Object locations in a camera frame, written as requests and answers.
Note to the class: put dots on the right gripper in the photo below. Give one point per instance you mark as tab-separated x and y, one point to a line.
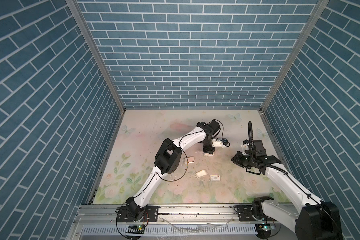
237	156

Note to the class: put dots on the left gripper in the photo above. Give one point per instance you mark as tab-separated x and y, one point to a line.
209	150

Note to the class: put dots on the staple box tray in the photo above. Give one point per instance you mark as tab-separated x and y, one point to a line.
201	173

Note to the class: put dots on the staple box sleeve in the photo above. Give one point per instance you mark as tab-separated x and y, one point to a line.
215	178

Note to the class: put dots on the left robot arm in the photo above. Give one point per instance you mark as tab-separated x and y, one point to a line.
168	159

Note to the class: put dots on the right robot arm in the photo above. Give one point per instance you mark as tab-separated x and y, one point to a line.
310	218

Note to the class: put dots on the right controller board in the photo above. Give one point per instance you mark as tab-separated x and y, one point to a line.
264	231

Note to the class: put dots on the controller board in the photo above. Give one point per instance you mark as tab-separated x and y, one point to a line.
135	232
264	231

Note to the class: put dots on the left controller board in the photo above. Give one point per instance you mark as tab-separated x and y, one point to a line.
135	232

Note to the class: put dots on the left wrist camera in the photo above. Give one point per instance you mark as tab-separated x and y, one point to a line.
220	142

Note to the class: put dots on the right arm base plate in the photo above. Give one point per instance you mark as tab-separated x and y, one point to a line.
245	214

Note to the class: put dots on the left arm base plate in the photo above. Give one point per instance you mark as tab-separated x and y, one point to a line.
149	213

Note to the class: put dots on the aluminium front rail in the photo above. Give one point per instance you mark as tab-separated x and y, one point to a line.
194	220

